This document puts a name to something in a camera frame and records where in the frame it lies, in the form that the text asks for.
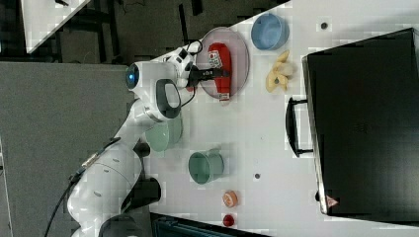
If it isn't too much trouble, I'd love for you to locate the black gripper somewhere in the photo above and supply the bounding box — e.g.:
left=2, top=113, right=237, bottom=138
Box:
left=187, top=65, right=230, bottom=88

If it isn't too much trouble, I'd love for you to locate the red ketchup bottle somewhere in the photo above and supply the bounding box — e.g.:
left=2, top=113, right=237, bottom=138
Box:
left=208, top=42, right=232, bottom=102

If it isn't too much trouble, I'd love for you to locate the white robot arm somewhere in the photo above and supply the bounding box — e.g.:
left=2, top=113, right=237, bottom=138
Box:
left=66, top=61, right=231, bottom=237

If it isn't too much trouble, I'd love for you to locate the pink round plate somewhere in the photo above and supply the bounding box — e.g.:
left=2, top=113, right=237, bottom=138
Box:
left=196, top=27, right=250, bottom=97

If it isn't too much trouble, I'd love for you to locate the blue bowl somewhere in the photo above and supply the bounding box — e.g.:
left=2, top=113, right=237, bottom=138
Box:
left=251, top=13, right=290, bottom=50

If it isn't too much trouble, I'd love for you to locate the peeled banana toy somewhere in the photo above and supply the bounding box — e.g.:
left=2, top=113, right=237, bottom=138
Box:
left=266, top=50, right=293, bottom=93

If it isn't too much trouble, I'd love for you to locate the green oval colander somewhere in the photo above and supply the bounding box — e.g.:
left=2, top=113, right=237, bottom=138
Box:
left=145, top=116, right=183, bottom=152

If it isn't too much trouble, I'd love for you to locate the green mug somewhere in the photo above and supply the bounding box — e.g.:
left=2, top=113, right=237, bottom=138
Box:
left=188, top=149, right=224, bottom=185

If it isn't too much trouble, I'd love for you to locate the black cup lower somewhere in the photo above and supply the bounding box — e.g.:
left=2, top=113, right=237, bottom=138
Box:
left=121, top=178, right=161, bottom=212

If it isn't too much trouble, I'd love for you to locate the small red fruit toy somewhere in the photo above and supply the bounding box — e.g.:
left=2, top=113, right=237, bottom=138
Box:
left=222, top=214, right=235, bottom=227

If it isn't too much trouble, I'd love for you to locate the black toaster oven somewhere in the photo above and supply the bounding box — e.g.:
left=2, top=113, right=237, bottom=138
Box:
left=301, top=28, right=419, bottom=226

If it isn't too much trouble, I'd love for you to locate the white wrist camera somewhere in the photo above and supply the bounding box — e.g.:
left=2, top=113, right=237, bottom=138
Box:
left=165, top=47, right=195, bottom=79

